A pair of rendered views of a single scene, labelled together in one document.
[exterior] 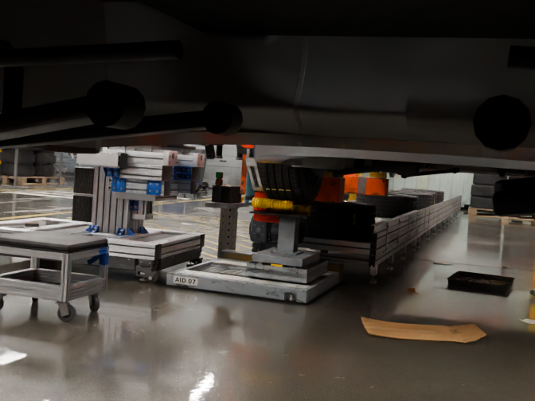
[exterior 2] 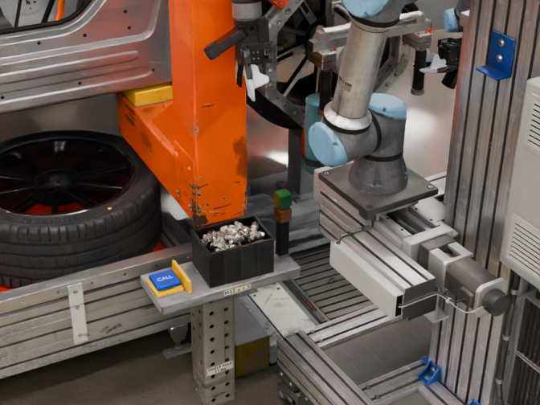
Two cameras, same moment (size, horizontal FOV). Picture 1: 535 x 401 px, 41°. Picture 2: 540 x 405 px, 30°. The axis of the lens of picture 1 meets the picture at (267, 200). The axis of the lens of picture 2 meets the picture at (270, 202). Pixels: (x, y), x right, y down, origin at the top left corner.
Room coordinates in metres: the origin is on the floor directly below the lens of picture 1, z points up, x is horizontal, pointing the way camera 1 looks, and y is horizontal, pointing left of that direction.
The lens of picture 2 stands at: (6.55, 2.03, 2.11)
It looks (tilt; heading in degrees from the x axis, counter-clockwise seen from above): 31 degrees down; 225
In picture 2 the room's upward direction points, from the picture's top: 1 degrees clockwise
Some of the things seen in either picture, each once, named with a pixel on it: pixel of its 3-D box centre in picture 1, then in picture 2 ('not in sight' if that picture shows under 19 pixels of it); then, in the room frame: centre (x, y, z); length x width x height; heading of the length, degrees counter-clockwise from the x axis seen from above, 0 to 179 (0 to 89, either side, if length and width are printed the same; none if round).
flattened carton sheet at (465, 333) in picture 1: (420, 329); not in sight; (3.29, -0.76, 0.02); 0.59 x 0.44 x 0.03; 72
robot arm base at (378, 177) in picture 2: not in sight; (378, 163); (4.75, 0.65, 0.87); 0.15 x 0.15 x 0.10
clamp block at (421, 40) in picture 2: not in sight; (416, 37); (4.12, 0.27, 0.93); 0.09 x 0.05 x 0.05; 72
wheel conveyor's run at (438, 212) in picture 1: (422, 208); not in sight; (11.28, -2.47, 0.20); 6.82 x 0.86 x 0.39; 162
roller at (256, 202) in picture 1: (273, 204); not in sight; (4.07, -0.03, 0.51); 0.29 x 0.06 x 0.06; 72
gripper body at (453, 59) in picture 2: not in sight; (456, 53); (3.99, 0.34, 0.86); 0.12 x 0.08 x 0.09; 162
